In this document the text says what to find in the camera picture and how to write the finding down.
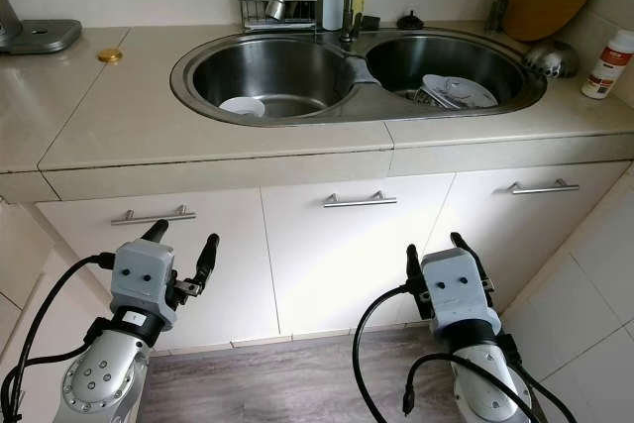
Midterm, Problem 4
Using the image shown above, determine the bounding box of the large white bowl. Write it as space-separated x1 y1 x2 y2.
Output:
218 96 266 118

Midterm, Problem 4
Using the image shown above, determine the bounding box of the beige kitchen countertop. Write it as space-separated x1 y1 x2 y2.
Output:
0 19 634 204

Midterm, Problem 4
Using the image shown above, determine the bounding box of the silver kitchen appliance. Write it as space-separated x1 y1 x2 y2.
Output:
0 0 83 55

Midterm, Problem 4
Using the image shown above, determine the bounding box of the white cabinet door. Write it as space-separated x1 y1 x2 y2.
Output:
261 172 457 337
35 185 280 347
421 160 634 315

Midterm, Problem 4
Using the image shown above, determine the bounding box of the white corner cabinet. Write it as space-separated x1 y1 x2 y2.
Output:
0 200 60 423

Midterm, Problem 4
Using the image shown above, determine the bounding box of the plain white plate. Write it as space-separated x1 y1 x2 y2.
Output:
421 73 498 110

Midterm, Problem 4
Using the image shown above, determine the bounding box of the stainless steel double sink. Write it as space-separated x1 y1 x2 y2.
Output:
170 29 548 127

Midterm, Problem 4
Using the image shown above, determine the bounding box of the round steel strainer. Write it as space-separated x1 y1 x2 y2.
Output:
522 40 581 79

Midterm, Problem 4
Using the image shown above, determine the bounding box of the white bottle red label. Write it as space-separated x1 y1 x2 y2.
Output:
581 29 634 100

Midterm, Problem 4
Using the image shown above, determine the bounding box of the black sink plug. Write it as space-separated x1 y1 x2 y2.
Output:
396 11 425 31

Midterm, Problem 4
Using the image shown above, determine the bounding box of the silver cabinet door handle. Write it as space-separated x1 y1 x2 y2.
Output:
323 190 398 208
507 178 581 195
110 205 197 227

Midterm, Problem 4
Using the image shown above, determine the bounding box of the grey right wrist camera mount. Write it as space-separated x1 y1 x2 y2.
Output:
419 248 501 337

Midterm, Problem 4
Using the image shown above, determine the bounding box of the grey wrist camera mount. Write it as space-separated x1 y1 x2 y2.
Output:
109 240 179 317
419 248 501 337

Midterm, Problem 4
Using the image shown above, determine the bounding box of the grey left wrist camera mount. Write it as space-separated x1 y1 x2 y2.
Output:
109 240 179 317

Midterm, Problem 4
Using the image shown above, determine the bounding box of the steel wire sink caddy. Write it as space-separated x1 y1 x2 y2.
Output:
238 0 320 31

